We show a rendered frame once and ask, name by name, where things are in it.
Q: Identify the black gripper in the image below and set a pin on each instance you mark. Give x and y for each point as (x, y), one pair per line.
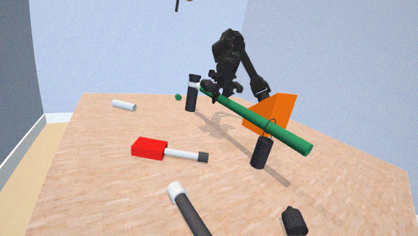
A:
(226, 83)

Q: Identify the grey faceted cup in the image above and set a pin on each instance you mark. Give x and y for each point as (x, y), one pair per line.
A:
(195, 84)

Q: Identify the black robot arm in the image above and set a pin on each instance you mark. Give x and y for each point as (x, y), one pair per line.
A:
(228, 51)

